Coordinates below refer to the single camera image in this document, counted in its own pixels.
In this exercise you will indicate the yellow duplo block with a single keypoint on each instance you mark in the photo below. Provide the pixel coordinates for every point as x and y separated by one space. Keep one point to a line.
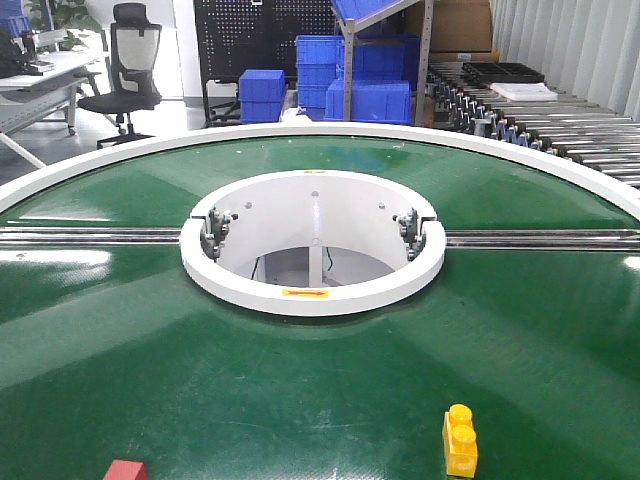
460 442

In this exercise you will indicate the red cube block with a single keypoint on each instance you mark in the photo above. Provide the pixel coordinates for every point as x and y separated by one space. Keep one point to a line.
126 470

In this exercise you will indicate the large blue crate front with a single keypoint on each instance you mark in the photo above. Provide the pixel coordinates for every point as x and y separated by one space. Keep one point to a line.
374 101

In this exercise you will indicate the small blue crate left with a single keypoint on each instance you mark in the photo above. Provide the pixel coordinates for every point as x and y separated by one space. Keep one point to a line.
261 95

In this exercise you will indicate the stacked blue crates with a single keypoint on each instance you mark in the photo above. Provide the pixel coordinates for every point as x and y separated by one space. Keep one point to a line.
316 61

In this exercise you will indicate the grey metal shelf rack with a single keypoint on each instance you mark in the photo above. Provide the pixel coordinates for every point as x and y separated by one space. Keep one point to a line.
354 17

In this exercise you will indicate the black pegboard panel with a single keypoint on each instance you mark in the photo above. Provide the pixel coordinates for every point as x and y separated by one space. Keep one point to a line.
236 35

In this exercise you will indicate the black compartment tray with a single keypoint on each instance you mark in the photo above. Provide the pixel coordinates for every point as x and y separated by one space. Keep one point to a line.
501 72

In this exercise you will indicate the green circular conveyor belt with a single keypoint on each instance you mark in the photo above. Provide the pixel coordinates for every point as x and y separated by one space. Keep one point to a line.
110 351

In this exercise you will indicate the cardboard box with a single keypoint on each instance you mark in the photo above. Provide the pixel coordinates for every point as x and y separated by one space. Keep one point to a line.
461 27

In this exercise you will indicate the white flat tray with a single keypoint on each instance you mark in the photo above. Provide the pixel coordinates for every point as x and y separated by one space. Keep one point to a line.
524 91

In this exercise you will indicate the black mesh office chair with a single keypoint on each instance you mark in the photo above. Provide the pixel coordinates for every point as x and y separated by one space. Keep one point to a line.
134 48

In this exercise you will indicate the steel roller conveyor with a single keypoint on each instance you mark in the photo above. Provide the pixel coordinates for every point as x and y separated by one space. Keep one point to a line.
570 127

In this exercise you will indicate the white office desk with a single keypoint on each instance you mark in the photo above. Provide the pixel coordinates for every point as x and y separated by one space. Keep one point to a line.
26 99

